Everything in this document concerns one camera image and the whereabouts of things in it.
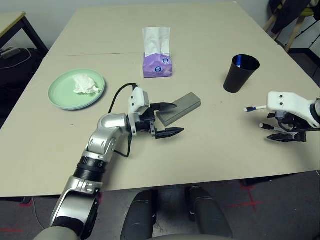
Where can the black plastic cup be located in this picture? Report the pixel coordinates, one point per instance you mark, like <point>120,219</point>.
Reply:
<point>236,80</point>

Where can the side table black legs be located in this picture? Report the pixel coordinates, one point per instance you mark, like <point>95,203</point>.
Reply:
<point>10,21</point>

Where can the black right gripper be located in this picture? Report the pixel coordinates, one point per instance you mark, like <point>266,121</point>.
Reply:
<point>295,125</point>

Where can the black robot left leg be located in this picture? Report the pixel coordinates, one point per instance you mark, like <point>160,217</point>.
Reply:
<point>138,217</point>

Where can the black robot right leg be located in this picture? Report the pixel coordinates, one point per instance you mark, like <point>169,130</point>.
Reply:
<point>207,215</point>

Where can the green plate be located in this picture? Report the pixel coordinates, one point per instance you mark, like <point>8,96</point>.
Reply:
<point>62,95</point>

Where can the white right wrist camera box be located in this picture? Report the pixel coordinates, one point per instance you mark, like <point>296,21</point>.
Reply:
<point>287,102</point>

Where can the purple tissue pack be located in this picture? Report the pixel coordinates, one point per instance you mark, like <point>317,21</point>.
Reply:
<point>150,73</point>

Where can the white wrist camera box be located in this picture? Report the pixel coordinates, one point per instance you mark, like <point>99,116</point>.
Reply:
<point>287,102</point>
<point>136,98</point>

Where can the white pen black cap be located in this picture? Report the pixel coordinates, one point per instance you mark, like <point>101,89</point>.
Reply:
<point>268,126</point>

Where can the yellow green cushion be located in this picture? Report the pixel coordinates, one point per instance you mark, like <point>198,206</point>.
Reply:
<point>307,12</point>

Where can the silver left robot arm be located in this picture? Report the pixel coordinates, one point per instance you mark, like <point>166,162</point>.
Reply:
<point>110,125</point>

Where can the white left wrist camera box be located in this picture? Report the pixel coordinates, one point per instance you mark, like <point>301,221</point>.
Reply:
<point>136,98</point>

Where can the wooden stool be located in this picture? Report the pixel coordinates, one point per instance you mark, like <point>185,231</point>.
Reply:
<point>295,32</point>

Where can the grey robot torso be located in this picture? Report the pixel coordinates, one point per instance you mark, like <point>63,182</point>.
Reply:
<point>190,237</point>

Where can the black jacket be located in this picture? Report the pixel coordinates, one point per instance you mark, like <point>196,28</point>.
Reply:
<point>287,12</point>

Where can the grey glasses case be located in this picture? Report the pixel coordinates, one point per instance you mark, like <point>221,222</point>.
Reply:
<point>185,105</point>

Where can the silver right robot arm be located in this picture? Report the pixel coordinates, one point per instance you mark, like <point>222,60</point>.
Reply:
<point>317,107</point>

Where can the blue marker pen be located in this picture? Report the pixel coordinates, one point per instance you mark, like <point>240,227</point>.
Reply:
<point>239,61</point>

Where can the black table foot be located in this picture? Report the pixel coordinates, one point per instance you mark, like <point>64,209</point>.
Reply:
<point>267,179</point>
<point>26,200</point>

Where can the white pen blue cap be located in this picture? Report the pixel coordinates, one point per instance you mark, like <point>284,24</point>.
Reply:
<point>260,107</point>

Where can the white flat tissue sheet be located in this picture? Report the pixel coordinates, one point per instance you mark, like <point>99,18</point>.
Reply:
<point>152,40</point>

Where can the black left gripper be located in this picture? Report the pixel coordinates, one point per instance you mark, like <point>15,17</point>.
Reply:
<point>147,123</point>

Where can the black robot leg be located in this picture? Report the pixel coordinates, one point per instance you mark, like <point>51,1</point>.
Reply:
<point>207,215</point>
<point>138,217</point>

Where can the grey power adapter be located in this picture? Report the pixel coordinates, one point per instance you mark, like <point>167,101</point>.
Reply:
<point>10,52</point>

